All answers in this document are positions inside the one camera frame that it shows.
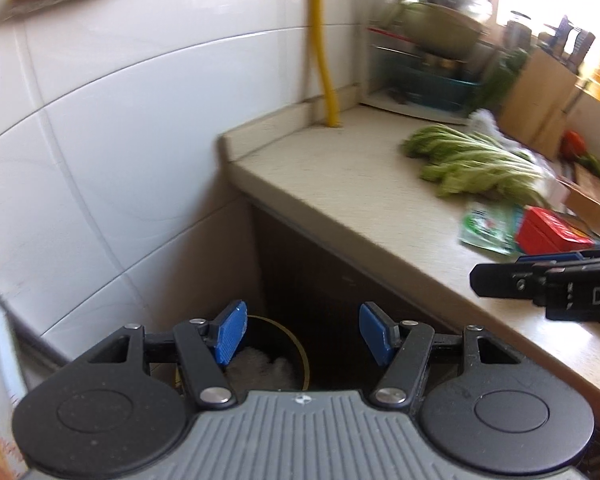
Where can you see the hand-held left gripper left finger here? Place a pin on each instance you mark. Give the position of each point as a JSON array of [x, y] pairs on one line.
[[229, 332]]

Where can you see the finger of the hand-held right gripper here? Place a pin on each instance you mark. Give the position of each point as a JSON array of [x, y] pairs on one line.
[[550, 258], [505, 280]]

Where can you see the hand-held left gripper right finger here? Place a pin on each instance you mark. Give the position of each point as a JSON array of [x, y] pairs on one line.
[[375, 332]]

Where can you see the red drink carton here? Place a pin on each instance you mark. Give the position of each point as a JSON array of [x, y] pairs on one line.
[[550, 232]]

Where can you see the black trash can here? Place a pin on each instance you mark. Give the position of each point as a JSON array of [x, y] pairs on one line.
[[275, 332]]

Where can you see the white foam net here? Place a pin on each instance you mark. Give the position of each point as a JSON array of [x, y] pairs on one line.
[[260, 367]]

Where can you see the green plastic wrapper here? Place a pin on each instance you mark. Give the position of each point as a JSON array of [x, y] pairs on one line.
[[487, 227]]

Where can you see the leafy green vegetable bunch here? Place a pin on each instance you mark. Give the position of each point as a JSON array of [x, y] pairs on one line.
[[470, 165]]

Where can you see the wooden cutting board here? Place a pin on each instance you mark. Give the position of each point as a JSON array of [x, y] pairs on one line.
[[596, 178]]

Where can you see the red tomato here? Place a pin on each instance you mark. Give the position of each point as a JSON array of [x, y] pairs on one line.
[[574, 144]]

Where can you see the wooden knife block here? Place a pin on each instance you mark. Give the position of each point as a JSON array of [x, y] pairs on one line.
[[535, 105]]

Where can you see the white dish rack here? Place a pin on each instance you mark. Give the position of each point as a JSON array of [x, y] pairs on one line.
[[410, 110]]

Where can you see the teal plastic basin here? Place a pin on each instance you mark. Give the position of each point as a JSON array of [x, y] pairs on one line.
[[430, 87]]

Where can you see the glass jar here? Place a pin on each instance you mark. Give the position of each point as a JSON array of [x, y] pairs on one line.
[[517, 30]]

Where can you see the yellow pipe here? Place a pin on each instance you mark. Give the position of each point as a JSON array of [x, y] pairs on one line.
[[322, 50]]

